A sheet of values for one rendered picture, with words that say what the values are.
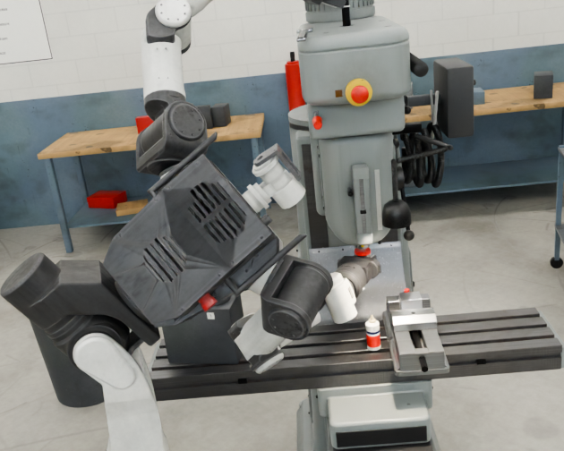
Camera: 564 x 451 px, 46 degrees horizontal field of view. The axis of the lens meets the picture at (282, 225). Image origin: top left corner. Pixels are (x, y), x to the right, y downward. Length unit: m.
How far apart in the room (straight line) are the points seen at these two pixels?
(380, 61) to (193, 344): 0.99
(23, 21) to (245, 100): 2.02
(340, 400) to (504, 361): 0.48
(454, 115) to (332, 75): 0.60
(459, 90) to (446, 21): 4.08
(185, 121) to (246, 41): 4.64
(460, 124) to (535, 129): 4.43
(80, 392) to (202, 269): 2.56
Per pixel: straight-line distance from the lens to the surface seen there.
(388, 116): 1.69
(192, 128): 1.38
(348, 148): 1.73
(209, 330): 1.97
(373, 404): 1.99
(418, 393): 2.02
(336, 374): 1.99
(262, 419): 3.40
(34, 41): 6.40
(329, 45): 1.55
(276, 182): 1.40
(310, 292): 1.35
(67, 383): 3.73
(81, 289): 1.36
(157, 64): 1.49
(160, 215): 1.25
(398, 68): 1.58
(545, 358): 2.08
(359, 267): 1.82
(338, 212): 1.79
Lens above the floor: 2.04
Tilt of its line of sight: 21 degrees down
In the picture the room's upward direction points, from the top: 6 degrees counter-clockwise
